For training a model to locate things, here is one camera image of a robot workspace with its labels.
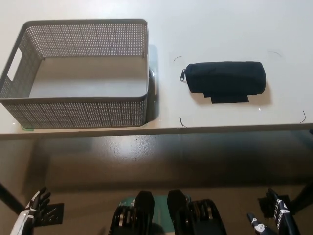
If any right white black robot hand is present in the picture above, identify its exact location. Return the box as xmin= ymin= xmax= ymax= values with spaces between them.
xmin=246 ymin=188 xmax=303 ymax=235

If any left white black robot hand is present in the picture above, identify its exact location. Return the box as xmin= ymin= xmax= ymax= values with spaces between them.
xmin=9 ymin=187 xmax=51 ymax=235

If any black fabric pencil case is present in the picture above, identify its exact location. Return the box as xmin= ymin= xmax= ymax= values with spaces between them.
xmin=180 ymin=61 xmax=268 ymax=99

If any black metal table leg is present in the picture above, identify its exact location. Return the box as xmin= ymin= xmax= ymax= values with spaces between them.
xmin=291 ymin=181 xmax=313 ymax=216
xmin=0 ymin=182 xmax=25 ymax=221

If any black ribbed robot body block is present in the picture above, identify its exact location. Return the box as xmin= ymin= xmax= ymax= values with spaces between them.
xmin=167 ymin=189 xmax=227 ymax=235
xmin=109 ymin=190 xmax=156 ymax=235

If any grey perforated plastic basket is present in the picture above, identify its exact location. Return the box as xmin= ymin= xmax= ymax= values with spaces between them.
xmin=0 ymin=18 xmax=150 ymax=130

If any black tape patch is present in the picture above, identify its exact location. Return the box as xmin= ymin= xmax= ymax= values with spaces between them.
xmin=202 ymin=92 xmax=250 ymax=105

